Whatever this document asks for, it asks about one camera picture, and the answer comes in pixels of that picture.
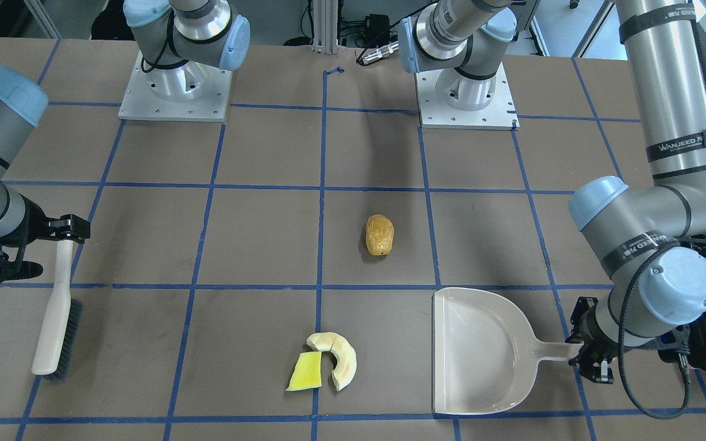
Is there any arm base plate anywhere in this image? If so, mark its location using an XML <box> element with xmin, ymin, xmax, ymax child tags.
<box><xmin>415</xmin><ymin>63</ymin><xmax>520</xmax><ymax>130</ymax></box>
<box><xmin>118</xmin><ymin>53</ymin><xmax>233</xmax><ymax>123</ymax></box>

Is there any brown potato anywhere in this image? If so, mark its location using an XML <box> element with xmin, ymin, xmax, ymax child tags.
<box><xmin>365</xmin><ymin>213</ymin><xmax>395</xmax><ymax>257</ymax></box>

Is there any beige hand brush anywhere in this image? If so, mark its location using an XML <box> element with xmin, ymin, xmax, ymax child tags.
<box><xmin>31</xmin><ymin>240</ymin><xmax>82</xmax><ymax>382</ymax></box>

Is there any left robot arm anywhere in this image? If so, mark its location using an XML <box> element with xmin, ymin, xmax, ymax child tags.
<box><xmin>568</xmin><ymin>1</ymin><xmax>706</xmax><ymax>383</ymax></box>

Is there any beige dustpan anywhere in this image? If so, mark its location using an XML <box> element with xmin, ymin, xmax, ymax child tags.
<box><xmin>432</xmin><ymin>287</ymin><xmax>581</xmax><ymax>416</ymax></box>

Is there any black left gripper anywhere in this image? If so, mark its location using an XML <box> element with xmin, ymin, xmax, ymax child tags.
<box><xmin>566</xmin><ymin>296</ymin><xmax>690</xmax><ymax>385</ymax></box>

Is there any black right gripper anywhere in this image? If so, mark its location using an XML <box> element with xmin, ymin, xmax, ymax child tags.
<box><xmin>0</xmin><ymin>198</ymin><xmax>91</xmax><ymax>283</ymax></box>

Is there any cream curved peel piece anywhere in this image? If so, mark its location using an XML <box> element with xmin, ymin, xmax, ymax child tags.
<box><xmin>306</xmin><ymin>332</ymin><xmax>358</xmax><ymax>392</ymax></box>

